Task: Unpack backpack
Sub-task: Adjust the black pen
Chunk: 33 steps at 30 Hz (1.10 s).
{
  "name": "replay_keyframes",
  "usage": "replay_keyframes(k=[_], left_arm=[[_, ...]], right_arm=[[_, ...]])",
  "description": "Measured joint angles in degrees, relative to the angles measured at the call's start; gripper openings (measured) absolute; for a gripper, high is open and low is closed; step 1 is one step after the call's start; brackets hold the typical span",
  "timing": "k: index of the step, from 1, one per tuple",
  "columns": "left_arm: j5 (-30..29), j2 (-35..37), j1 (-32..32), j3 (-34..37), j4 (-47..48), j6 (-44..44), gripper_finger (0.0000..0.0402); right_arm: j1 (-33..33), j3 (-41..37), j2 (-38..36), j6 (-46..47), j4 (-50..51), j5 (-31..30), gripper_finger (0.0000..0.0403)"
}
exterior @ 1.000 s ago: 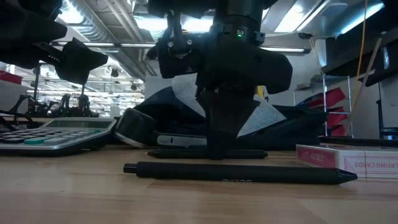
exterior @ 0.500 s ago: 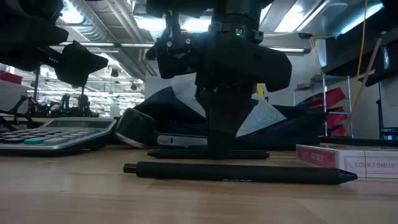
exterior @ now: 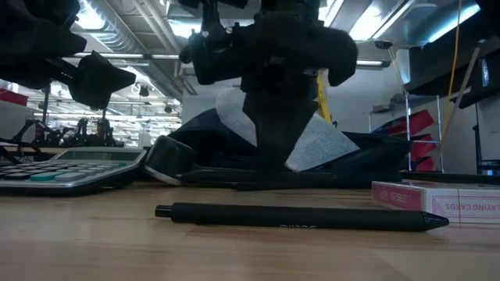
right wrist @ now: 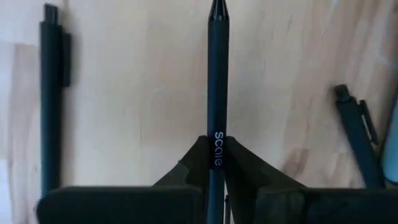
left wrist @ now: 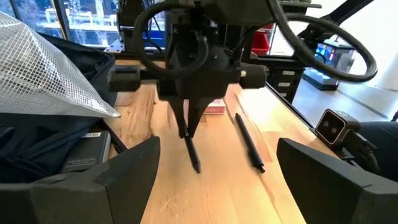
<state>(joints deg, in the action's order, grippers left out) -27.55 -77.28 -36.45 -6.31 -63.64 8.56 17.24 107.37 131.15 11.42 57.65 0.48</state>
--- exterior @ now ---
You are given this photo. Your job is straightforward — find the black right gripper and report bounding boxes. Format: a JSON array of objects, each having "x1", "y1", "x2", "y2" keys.
[{"x1": 179, "y1": 0, "x2": 359, "y2": 177}]

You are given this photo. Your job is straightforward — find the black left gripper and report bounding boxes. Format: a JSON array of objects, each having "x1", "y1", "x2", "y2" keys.
[{"x1": 0, "y1": 23, "x2": 138, "y2": 111}]

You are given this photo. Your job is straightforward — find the white mesh zip pouch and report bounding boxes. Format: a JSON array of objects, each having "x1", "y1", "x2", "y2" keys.
[{"x1": 215, "y1": 87, "x2": 360, "y2": 173}]

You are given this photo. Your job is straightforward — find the navy blue backpack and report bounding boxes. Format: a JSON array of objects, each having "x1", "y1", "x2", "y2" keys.
[{"x1": 167, "y1": 108, "x2": 411, "y2": 192}]

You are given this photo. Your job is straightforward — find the grey desktop calculator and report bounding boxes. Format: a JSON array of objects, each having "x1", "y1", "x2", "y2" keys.
[{"x1": 0, "y1": 147, "x2": 148, "y2": 196}]

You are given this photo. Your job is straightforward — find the black pen white print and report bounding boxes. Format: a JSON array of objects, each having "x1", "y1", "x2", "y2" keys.
[{"x1": 155, "y1": 201, "x2": 450, "y2": 233}]

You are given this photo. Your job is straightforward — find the pink white playing cards box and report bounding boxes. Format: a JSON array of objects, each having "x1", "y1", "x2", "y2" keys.
[{"x1": 371, "y1": 180, "x2": 500, "y2": 225}]

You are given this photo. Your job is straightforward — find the long ceiling light strip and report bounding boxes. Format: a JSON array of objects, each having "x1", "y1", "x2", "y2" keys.
[{"x1": 73, "y1": 52, "x2": 391, "y2": 68}]

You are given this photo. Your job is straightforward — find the person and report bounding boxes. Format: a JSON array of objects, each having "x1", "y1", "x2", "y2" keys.
[{"x1": 87, "y1": 116, "x2": 118, "y2": 148}]

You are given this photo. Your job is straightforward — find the yellow stepladder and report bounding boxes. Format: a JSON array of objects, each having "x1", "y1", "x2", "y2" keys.
[{"x1": 315, "y1": 69, "x2": 334, "y2": 125}]

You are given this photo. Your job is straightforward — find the background robot workstation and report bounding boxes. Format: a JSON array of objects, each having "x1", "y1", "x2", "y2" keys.
[{"x1": 0, "y1": 116, "x2": 126, "y2": 165}]

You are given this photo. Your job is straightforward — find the red box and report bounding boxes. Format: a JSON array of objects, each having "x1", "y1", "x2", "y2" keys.
[{"x1": 0, "y1": 88, "x2": 29, "y2": 107}]

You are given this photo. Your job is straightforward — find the white cabinet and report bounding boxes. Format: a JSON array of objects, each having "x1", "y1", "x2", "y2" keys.
[{"x1": 0, "y1": 101, "x2": 37, "y2": 141}]

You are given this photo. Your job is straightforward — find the metal shelf rack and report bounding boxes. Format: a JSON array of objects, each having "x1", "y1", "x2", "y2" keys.
[{"x1": 368, "y1": 93, "x2": 446, "y2": 173}]

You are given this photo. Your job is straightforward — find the red storage bin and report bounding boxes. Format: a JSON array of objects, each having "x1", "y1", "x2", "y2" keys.
[
  {"x1": 416, "y1": 155, "x2": 441, "y2": 172},
  {"x1": 409, "y1": 134, "x2": 438, "y2": 159},
  {"x1": 384, "y1": 109, "x2": 435, "y2": 137}
]

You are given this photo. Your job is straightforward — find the white slanted pole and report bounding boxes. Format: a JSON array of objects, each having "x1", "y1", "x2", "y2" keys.
[{"x1": 431, "y1": 45, "x2": 482, "y2": 157}]

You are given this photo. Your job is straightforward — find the orange slanted pole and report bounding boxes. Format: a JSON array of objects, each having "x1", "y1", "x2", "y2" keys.
[{"x1": 446, "y1": 0, "x2": 464, "y2": 116}]

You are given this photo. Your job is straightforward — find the black metal stand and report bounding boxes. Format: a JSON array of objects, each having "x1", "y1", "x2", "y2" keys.
[{"x1": 471, "y1": 101, "x2": 500, "y2": 176}]

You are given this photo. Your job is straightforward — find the corrugated silver ventilation duct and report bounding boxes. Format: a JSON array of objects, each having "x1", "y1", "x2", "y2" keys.
[{"x1": 76, "y1": 0, "x2": 138, "y2": 54}]

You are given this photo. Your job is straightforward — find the background black metal frame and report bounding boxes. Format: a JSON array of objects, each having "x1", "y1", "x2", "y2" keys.
[{"x1": 41, "y1": 84, "x2": 52, "y2": 126}]

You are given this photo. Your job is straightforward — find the black aluminium table frame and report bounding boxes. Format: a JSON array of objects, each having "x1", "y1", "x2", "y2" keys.
[{"x1": 402, "y1": 170, "x2": 500, "y2": 187}]

